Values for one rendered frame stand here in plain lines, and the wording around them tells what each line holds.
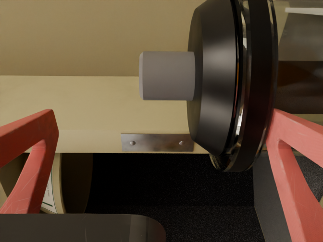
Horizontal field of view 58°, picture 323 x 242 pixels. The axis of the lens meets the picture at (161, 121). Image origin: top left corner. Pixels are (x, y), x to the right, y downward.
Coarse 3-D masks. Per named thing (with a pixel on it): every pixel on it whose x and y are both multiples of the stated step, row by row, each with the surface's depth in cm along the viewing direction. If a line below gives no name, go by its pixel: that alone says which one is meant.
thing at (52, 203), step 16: (64, 160) 50; (80, 160) 51; (64, 176) 49; (80, 176) 50; (48, 192) 36; (64, 192) 48; (80, 192) 49; (48, 208) 38; (64, 208) 37; (80, 208) 46
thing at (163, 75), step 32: (224, 0) 14; (192, 32) 17; (224, 32) 13; (160, 64) 16; (192, 64) 16; (224, 64) 13; (160, 96) 16; (192, 96) 16; (224, 96) 13; (192, 128) 17; (224, 128) 13
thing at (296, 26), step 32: (288, 0) 13; (320, 0) 13; (288, 32) 12; (320, 32) 12; (288, 64) 12; (320, 64) 12; (288, 96) 12; (320, 96) 13; (224, 160) 15; (256, 160) 14
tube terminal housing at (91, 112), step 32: (0, 96) 32; (32, 96) 32; (64, 96) 32; (96, 96) 32; (128, 96) 32; (64, 128) 28; (96, 128) 28; (128, 128) 28; (160, 128) 28; (0, 192) 33
